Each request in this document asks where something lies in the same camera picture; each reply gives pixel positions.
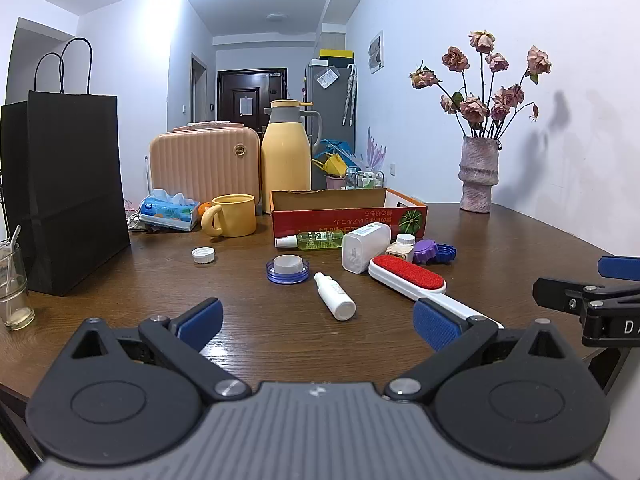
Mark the blue tissue pack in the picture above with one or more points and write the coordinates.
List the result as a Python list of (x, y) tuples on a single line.
[(167, 212)]

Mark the white translucent container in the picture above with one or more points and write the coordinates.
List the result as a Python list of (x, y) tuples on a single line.
[(365, 247)]

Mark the bunch of dried roses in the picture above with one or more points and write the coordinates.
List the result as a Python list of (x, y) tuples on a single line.
[(472, 108)]

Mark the clear plastic bag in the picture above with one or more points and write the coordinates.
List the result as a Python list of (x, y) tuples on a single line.
[(327, 78)]

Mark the black paper bag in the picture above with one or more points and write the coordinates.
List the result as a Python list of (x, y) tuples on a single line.
[(75, 185)]

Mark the red and white lint brush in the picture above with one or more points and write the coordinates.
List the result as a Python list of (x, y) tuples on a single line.
[(407, 272)]

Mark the white bottle cap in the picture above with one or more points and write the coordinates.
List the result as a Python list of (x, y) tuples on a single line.
[(203, 255)]

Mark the purple notched cap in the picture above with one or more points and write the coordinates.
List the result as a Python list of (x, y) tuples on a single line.
[(425, 251)]

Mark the pink textured vase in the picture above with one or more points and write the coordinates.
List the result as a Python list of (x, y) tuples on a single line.
[(479, 175)]

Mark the dark brown door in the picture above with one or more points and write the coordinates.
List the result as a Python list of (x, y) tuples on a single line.
[(230, 110)]

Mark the yellow mug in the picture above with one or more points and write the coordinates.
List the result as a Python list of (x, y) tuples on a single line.
[(235, 217)]

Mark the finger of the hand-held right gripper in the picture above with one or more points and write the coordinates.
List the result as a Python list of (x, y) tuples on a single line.
[(620, 267), (555, 292)]

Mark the blue clear round lid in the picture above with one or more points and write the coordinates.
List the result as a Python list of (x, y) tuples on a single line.
[(287, 270)]

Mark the blue folded plastic frame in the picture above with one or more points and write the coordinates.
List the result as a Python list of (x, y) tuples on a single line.
[(340, 147)]

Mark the yellow and black box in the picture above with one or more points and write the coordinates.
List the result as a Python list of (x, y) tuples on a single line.
[(336, 55)]

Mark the orange fruit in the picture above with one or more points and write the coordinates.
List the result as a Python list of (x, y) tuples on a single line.
[(204, 207)]

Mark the clear drinking glass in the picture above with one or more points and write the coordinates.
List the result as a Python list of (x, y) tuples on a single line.
[(15, 307)]

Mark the round ceiling lamp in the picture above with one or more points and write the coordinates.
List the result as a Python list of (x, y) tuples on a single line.
[(277, 18)]

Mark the peach ribbed suitcase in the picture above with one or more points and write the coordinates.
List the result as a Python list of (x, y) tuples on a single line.
[(200, 160)]

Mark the clear drinking straw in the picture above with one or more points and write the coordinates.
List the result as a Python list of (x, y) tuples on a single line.
[(14, 240)]

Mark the pink plastic pot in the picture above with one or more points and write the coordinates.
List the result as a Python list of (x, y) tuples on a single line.
[(334, 182)]

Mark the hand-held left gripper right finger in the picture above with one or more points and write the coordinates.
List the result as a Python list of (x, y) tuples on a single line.
[(435, 325)]

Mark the white folded umbrella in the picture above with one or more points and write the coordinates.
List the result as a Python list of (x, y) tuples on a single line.
[(350, 95)]

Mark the blue notched cap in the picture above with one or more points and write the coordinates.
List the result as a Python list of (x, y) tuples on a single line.
[(446, 254)]

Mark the beige bottle with white cap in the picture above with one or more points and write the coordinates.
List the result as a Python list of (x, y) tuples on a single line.
[(400, 249)]

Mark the yellow thermos jug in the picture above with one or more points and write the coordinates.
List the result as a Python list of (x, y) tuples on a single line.
[(285, 160)]

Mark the small white bottle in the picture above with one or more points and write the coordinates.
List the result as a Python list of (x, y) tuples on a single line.
[(335, 297)]

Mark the red cardboard box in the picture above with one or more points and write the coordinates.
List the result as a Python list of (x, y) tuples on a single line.
[(350, 217)]

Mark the yellow watering can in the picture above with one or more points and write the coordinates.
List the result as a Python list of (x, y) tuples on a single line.
[(332, 165)]

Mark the grey refrigerator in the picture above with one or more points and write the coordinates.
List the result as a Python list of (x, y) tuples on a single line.
[(330, 110)]

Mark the white paper notice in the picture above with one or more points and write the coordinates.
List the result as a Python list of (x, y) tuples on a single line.
[(246, 106)]

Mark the grey side door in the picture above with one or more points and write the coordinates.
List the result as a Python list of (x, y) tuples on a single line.
[(198, 90)]

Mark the wall poster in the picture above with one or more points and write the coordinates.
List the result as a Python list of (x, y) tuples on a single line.
[(376, 52)]

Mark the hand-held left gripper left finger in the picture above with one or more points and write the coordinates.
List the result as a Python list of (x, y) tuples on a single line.
[(202, 320)]

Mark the green spray bottle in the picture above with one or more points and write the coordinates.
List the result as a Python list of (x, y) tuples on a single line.
[(315, 240)]

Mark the purple feather decoration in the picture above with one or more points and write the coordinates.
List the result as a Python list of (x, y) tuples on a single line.
[(376, 152)]

